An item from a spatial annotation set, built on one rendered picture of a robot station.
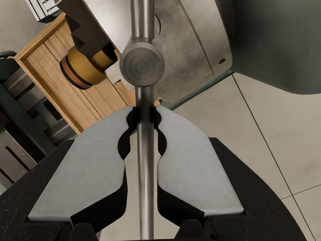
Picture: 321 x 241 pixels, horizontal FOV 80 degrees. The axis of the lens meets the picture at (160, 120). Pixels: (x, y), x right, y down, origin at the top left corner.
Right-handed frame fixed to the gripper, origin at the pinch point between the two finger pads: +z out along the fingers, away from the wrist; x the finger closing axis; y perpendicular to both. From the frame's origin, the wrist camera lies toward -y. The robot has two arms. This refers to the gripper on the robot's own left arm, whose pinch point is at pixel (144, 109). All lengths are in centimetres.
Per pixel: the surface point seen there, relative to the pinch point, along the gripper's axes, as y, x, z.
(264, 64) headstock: 1.4, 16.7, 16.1
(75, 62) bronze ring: 3.5, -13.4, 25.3
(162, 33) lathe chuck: -3.0, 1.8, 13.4
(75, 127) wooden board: 30, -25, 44
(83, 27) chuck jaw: -2.7, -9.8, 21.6
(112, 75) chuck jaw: 6.3, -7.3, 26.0
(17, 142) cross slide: 32, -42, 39
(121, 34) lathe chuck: -2.8, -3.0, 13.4
